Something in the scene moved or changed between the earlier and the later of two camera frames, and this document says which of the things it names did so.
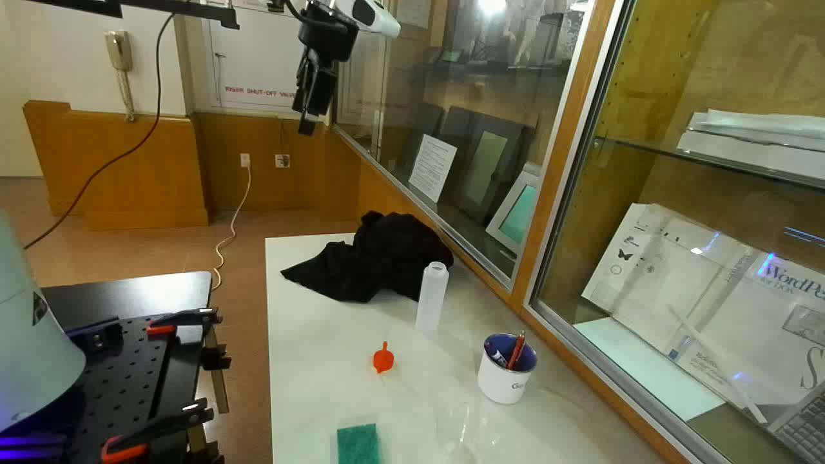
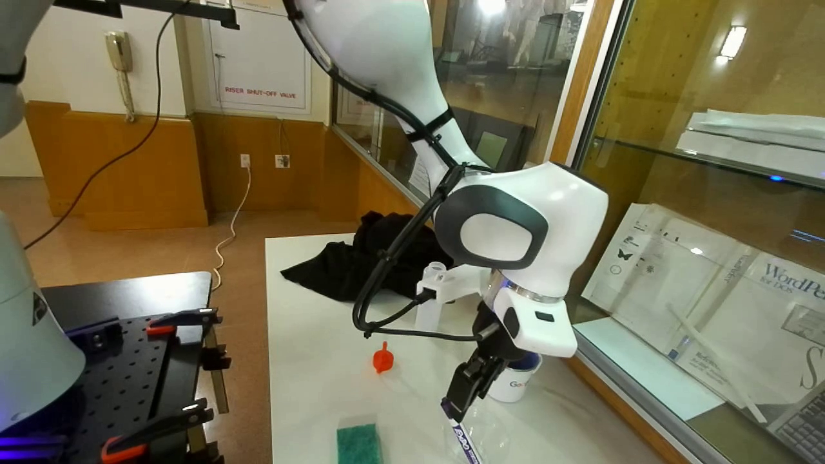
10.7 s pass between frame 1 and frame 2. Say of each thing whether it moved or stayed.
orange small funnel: stayed
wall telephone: stayed
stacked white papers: stayed
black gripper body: moved
